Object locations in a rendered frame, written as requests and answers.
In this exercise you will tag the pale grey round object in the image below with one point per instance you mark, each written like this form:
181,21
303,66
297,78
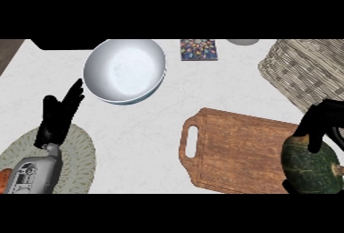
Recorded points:
243,42

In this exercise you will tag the colourful patterned square coaster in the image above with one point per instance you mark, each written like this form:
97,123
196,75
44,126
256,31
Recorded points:
199,49

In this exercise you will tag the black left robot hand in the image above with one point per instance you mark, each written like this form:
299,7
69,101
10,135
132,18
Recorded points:
52,119

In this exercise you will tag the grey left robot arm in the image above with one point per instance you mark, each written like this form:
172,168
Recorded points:
36,174

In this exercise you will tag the woven wicker basket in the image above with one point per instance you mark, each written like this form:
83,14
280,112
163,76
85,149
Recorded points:
306,68

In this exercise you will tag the brown wooden cutting board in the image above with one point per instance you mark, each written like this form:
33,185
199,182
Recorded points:
235,151

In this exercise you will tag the dark green squash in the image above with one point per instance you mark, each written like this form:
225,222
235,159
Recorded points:
311,165

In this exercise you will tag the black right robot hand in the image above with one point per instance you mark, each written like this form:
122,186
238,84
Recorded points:
324,116

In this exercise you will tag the brown wooden panel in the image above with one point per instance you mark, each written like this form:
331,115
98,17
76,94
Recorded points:
8,51

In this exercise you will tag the round patterned grey placemat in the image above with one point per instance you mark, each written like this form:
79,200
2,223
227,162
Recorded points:
79,160

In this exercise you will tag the orange object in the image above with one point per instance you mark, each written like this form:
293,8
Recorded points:
4,180

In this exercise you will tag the white bowl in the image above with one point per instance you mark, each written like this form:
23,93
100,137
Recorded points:
125,71

